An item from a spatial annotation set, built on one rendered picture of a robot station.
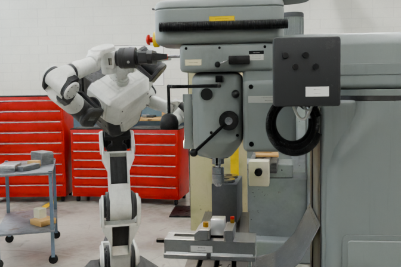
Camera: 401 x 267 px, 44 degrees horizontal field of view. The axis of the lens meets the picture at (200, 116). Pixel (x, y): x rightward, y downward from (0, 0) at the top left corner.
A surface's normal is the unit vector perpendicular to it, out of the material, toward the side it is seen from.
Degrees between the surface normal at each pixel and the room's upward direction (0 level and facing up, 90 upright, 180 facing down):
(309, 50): 90
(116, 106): 106
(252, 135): 90
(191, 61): 90
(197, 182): 90
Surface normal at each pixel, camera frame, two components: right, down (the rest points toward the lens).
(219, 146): -0.08, 0.52
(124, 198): 0.19, -0.44
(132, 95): 0.64, -0.07
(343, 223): -0.11, 0.04
